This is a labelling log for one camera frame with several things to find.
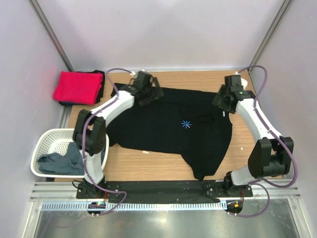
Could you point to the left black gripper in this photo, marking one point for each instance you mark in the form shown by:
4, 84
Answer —
157, 93

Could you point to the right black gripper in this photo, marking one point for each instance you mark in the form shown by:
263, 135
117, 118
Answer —
218, 100

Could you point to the black t shirt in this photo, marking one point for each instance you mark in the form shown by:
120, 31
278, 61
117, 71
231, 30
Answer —
183, 122
101, 84

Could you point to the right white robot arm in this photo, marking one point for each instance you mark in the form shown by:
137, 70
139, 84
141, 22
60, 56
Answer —
272, 152

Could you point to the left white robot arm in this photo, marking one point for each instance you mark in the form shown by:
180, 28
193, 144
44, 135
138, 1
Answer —
90, 129

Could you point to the folded black t shirt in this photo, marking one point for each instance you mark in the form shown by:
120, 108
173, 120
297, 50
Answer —
101, 84

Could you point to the folded red t shirt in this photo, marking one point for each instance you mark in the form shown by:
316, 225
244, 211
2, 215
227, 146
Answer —
78, 86

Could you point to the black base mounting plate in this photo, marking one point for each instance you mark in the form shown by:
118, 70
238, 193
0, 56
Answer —
178, 191

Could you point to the grey blue t shirt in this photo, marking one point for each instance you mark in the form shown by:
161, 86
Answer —
70, 164

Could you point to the white laundry basket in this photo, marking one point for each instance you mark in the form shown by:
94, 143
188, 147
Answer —
57, 141

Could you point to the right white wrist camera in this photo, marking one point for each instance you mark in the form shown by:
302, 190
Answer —
244, 82

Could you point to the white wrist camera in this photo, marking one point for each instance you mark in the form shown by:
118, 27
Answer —
136, 72
244, 82

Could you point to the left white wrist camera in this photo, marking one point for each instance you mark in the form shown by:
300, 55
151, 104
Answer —
136, 72

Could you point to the right aluminium corner post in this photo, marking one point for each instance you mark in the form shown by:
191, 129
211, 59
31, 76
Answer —
286, 4

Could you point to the aluminium corner post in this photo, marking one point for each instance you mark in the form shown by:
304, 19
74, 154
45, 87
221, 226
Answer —
51, 34
286, 4

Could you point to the slotted grey cable duct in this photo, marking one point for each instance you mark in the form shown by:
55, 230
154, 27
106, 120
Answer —
99, 206

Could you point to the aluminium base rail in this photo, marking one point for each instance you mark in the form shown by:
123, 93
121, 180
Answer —
65, 191

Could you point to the left aluminium corner post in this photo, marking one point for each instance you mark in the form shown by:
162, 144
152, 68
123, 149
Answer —
51, 34

